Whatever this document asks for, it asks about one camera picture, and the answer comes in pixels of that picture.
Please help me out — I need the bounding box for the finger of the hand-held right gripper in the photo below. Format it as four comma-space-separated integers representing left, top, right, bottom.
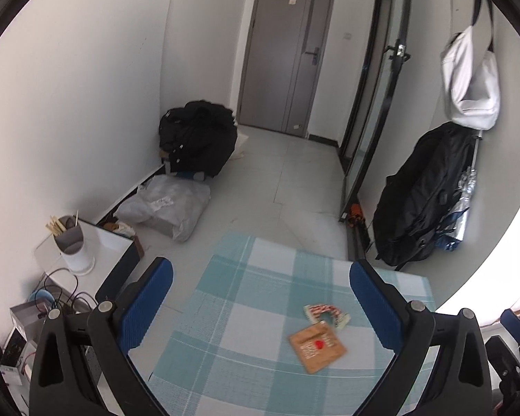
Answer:
500, 309, 520, 352

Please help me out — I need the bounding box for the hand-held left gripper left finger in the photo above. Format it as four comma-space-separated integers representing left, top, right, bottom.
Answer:
28, 257, 175, 416

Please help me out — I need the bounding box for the blue bowl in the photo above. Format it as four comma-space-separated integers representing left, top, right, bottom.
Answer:
29, 289, 55, 313

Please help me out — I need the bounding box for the silver folding umbrella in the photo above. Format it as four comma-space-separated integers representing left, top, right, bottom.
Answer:
433, 132, 482, 252

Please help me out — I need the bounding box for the grey plastic parcel bag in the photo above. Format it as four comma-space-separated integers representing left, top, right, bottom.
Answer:
115, 177, 211, 243

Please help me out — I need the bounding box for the white box with black side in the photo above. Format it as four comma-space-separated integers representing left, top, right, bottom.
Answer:
34, 219, 145, 302

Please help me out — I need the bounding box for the white hanging bag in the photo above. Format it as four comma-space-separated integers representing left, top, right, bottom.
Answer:
441, 0, 501, 131

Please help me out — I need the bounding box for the bundle of wooden chopsticks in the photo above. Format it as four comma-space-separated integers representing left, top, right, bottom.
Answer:
45, 210, 79, 237

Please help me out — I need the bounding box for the bright window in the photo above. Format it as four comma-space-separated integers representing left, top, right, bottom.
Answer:
433, 206, 520, 328

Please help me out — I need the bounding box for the pile of black bags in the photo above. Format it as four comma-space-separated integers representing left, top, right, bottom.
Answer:
158, 101, 238, 178

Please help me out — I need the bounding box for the glass door black handle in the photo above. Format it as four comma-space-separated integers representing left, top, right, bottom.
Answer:
385, 39, 411, 63

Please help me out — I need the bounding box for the teal checked tablecloth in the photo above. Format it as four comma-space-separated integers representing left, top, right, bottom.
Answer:
147, 231, 434, 416

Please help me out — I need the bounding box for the grey and white utensil holder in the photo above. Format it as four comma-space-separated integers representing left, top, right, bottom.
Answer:
54, 219, 96, 276

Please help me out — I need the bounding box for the black framed glass door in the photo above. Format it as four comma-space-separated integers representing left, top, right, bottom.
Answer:
338, 0, 413, 265

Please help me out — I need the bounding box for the grey entrance door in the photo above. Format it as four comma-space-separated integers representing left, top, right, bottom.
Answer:
237, 0, 336, 139

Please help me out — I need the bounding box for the grey cardboard box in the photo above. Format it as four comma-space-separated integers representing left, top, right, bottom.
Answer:
9, 303, 48, 334

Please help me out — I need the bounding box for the black hanging backpack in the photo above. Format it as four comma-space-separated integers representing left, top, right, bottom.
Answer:
374, 122, 477, 271

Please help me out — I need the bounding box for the brown packet with red dot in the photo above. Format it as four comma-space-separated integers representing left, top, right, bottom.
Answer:
288, 321, 348, 374

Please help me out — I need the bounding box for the red patterned snack wrapper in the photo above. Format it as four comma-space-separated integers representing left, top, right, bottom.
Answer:
303, 303, 351, 329

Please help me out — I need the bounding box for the tangle of black cables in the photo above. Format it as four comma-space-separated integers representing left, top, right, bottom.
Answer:
39, 269, 96, 317

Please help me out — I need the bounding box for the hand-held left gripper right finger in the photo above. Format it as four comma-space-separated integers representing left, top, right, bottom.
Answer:
349, 259, 495, 416

